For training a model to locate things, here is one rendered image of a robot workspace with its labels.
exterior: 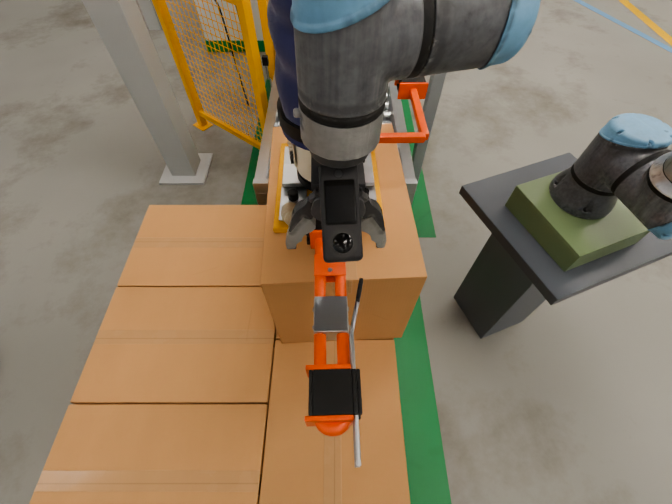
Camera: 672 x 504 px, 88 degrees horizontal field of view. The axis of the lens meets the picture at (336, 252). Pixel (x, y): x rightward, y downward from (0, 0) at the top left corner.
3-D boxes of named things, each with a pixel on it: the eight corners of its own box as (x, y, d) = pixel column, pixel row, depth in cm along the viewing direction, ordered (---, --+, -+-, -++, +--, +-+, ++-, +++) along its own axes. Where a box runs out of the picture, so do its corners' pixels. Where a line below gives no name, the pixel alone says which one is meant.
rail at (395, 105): (370, 4, 298) (372, -23, 282) (376, 4, 298) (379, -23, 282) (398, 210, 167) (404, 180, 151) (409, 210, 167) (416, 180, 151)
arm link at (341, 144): (389, 128, 34) (290, 128, 34) (383, 167, 38) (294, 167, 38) (380, 78, 39) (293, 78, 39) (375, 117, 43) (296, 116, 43)
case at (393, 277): (286, 207, 149) (272, 126, 116) (379, 203, 151) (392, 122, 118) (281, 343, 115) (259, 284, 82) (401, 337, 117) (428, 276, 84)
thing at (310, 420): (307, 373, 61) (305, 364, 57) (349, 372, 61) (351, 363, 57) (306, 426, 56) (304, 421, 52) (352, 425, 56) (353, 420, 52)
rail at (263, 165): (293, 4, 298) (291, -23, 282) (299, 4, 298) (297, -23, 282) (260, 210, 167) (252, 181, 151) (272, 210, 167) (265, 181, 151)
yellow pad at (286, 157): (281, 147, 110) (279, 134, 106) (313, 147, 111) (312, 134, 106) (273, 233, 91) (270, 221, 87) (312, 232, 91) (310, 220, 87)
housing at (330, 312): (313, 306, 68) (312, 296, 65) (348, 305, 68) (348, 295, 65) (312, 341, 64) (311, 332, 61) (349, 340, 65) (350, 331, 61)
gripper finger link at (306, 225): (290, 225, 58) (323, 193, 52) (289, 254, 55) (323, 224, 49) (274, 218, 57) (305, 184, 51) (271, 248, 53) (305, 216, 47)
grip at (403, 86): (394, 84, 112) (396, 68, 108) (420, 84, 112) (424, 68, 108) (397, 99, 107) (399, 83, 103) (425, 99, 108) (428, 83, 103)
